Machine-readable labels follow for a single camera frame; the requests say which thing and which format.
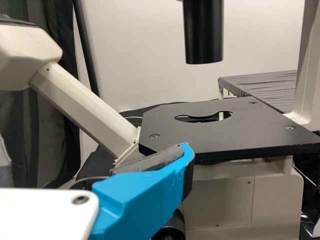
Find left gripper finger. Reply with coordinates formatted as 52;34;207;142
91;141;196;240

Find cream microscope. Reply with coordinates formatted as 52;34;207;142
0;0;320;240

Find black platform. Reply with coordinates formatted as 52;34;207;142
218;70;301;115

